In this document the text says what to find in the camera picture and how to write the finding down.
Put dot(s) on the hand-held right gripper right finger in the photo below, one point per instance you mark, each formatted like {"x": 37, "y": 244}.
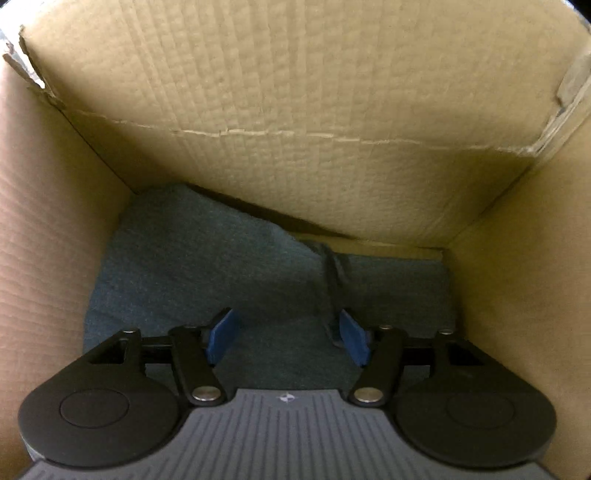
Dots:
{"x": 353, "y": 340}

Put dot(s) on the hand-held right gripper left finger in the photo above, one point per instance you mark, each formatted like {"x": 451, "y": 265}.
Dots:
{"x": 221, "y": 340}

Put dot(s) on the dark grey pants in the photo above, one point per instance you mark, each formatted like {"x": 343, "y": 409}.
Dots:
{"x": 194, "y": 267}

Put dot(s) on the cardboard box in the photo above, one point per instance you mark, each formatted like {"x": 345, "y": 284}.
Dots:
{"x": 295, "y": 92}

